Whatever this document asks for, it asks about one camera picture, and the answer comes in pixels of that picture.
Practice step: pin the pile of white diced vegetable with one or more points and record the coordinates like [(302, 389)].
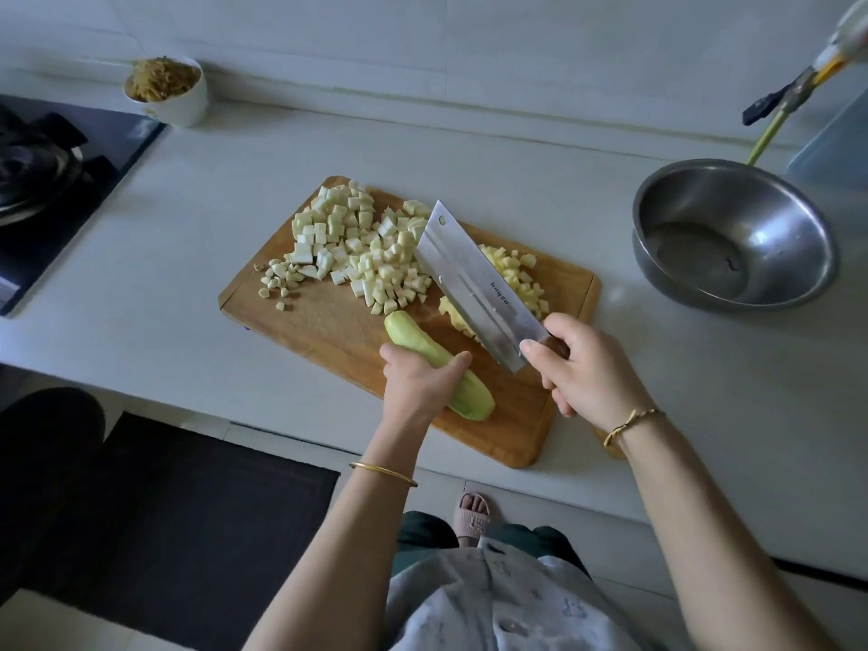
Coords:
[(393, 264)]

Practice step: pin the black floor mat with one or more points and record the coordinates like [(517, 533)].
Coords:
[(176, 535)]

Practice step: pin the light blue plastic board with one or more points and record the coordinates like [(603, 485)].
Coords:
[(838, 149)]

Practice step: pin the person's left hand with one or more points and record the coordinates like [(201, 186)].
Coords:
[(414, 386)]

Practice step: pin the white bowl of noodles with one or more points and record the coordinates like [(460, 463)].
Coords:
[(166, 91)]

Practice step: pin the peeled yellow potato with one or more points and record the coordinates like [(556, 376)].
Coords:
[(522, 285)]

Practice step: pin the pile of garlic cloves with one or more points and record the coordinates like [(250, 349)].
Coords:
[(278, 280)]

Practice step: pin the dark green trousers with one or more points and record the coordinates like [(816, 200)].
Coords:
[(421, 535)]

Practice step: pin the deep stainless steel bowl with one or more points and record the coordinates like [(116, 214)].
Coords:
[(787, 217)]

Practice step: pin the person's right foot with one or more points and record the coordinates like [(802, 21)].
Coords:
[(472, 515)]

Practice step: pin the person's right hand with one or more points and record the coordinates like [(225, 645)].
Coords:
[(590, 380)]

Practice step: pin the peeled green cucumber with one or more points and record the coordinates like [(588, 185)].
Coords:
[(468, 389)]

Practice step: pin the white patterned garment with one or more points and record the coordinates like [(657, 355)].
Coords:
[(502, 603)]

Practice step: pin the gold bangle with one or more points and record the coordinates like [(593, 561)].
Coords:
[(384, 472)]

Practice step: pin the black gas stove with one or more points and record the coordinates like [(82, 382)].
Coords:
[(61, 217)]

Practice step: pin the wooden cutting board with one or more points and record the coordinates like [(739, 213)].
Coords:
[(319, 332)]

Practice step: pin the person's right forearm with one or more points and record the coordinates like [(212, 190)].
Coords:
[(719, 542)]

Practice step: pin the person's left forearm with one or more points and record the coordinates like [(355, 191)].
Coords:
[(333, 563)]

